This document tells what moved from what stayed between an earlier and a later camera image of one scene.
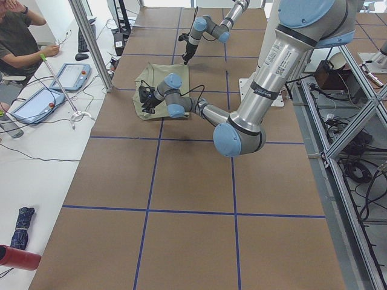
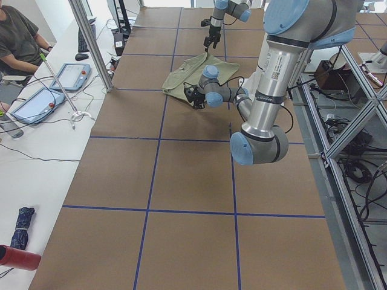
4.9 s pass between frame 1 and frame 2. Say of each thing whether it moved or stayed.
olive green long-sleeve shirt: moved
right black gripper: moved
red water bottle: stayed
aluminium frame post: stayed
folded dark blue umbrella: stayed
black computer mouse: stayed
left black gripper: moved
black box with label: stayed
